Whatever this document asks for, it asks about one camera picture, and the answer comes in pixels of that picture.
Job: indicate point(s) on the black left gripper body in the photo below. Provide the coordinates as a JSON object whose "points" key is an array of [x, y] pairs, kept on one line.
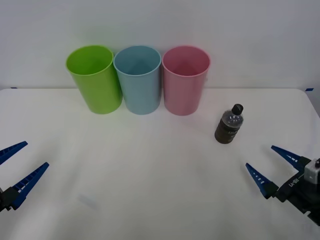
{"points": [[1, 202]]}

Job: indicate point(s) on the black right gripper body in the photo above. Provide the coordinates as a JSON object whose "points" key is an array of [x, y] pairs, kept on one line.
{"points": [[297, 192]]}

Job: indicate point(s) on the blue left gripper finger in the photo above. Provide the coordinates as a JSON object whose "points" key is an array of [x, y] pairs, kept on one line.
{"points": [[11, 150], [28, 181]]}

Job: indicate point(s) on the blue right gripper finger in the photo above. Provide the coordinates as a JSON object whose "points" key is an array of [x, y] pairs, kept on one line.
{"points": [[287, 156], [260, 178]]}

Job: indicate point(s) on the dark plastic bottle black cap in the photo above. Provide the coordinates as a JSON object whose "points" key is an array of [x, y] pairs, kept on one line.
{"points": [[227, 130]]}

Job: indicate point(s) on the green plastic bin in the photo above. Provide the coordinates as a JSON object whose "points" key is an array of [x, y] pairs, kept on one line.
{"points": [[100, 92]]}

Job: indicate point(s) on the pink plastic bin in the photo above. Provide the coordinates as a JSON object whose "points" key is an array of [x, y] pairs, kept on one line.
{"points": [[182, 95]]}

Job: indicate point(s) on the pale blue plastic bin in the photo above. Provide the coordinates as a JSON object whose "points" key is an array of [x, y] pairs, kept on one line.
{"points": [[141, 95]]}

